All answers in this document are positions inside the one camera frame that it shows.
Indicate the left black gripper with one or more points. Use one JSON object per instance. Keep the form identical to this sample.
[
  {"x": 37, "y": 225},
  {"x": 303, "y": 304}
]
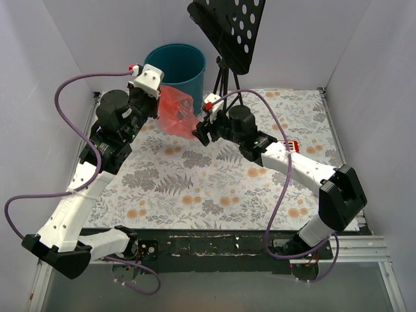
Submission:
[{"x": 151, "y": 106}]

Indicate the black perforated music stand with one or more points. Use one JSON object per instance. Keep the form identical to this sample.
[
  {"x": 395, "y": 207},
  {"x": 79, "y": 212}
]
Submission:
[{"x": 231, "y": 26}]

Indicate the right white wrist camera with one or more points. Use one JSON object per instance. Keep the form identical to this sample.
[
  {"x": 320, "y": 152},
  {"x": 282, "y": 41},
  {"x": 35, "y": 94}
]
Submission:
[{"x": 213, "y": 104}]

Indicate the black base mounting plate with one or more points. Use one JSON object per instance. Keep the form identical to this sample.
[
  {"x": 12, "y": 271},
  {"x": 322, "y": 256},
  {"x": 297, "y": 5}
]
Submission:
[{"x": 180, "y": 251}]

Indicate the red plastic trash bag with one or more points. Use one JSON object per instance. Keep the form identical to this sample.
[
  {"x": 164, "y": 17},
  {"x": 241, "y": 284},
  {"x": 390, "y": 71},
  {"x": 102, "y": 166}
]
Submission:
[{"x": 176, "y": 113}]

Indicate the floral patterned table mat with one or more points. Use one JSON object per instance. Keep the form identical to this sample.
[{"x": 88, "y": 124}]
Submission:
[{"x": 172, "y": 182}]

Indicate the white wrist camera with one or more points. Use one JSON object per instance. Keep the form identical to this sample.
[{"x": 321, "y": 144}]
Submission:
[
  {"x": 149, "y": 81},
  {"x": 213, "y": 104}
]

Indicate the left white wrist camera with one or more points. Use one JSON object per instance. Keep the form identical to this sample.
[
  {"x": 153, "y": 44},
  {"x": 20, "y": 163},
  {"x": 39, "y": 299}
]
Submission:
[{"x": 149, "y": 81}]

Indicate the red toy calculator block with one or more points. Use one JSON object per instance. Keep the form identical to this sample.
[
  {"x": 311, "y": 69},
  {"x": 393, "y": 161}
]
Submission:
[{"x": 292, "y": 145}]

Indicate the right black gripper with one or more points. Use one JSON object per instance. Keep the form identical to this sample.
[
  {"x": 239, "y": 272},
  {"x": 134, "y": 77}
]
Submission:
[{"x": 206, "y": 130}]

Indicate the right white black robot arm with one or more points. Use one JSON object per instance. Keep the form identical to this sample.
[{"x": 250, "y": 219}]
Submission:
[{"x": 339, "y": 191}]

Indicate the teal plastic trash bin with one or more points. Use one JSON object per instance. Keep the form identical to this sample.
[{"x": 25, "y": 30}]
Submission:
[{"x": 183, "y": 66}]

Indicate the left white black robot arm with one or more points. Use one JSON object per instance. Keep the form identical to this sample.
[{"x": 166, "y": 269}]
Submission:
[{"x": 59, "y": 243}]

